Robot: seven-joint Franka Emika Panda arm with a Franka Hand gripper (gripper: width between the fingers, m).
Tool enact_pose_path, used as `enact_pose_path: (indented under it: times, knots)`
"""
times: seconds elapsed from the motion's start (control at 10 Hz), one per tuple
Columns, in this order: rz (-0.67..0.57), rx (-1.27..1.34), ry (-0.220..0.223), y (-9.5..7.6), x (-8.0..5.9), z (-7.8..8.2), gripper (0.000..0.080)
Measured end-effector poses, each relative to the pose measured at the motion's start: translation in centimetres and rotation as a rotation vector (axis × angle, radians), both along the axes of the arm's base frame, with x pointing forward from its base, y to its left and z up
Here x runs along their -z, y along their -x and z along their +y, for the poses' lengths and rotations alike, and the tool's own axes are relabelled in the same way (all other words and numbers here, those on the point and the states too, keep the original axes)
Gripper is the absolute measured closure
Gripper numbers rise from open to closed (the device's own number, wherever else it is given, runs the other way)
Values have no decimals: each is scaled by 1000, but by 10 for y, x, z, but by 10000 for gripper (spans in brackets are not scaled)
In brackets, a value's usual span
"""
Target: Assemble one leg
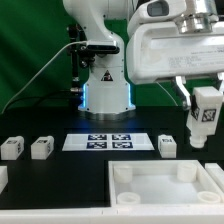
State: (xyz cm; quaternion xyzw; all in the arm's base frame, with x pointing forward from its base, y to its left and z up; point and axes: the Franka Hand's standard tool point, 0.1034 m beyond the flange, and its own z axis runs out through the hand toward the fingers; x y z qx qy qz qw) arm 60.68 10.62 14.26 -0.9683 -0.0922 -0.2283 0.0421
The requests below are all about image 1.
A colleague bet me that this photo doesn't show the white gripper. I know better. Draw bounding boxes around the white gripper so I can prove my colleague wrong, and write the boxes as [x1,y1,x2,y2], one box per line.
[126,0,224,110]

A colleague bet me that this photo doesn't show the white square tabletop tray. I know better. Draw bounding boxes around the white square tabletop tray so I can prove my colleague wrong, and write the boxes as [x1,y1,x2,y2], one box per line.
[108,160,224,207]

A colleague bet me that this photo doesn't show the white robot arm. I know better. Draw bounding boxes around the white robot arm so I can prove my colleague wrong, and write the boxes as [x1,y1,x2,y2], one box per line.
[62,0,224,119]

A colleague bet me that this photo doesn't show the white bar right edge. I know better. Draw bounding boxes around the white bar right edge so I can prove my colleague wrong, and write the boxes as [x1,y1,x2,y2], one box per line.
[205,163,224,192]

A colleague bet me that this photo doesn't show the white sheet with tags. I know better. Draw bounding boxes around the white sheet with tags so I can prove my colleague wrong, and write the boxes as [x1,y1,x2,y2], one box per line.
[62,133,154,151]

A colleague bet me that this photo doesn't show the white block left edge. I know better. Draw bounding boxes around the white block left edge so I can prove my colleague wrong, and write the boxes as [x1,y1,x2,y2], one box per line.
[0,166,8,194]

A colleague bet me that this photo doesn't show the black camera on mount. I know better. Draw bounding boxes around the black camera on mount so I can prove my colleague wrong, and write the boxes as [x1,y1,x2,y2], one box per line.
[81,40,120,54]

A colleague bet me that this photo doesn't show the black camera stand pole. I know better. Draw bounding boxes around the black camera stand pole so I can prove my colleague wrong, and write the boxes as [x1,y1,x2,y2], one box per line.
[67,24,85,107]

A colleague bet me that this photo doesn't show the grey camera cable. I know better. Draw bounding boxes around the grey camera cable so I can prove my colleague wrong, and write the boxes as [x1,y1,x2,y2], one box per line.
[0,40,88,115]

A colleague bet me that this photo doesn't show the black cable on table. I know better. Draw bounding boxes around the black cable on table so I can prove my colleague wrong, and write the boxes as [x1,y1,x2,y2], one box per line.
[3,88,84,113]

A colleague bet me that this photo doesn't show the white front rail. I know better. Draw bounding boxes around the white front rail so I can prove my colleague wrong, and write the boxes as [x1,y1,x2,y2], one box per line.
[0,205,224,224]

